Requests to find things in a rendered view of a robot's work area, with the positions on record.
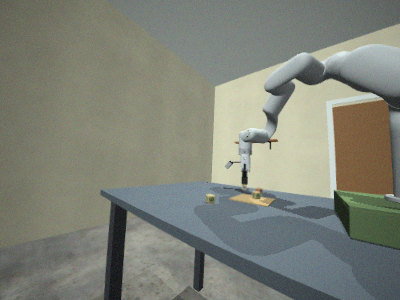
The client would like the beige flat mat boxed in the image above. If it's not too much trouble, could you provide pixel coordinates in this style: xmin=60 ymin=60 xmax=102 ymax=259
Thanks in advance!
xmin=229 ymin=194 xmax=275 ymax=207

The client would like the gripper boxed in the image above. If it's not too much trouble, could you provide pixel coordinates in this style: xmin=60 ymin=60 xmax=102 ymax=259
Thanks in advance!
xmin=239 ymin=153 xmax=252 ymax=185

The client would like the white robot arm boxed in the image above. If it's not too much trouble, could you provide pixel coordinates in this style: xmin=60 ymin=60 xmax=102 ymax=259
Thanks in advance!
xmin=239 ymin=44 xmax=400 ymax=203

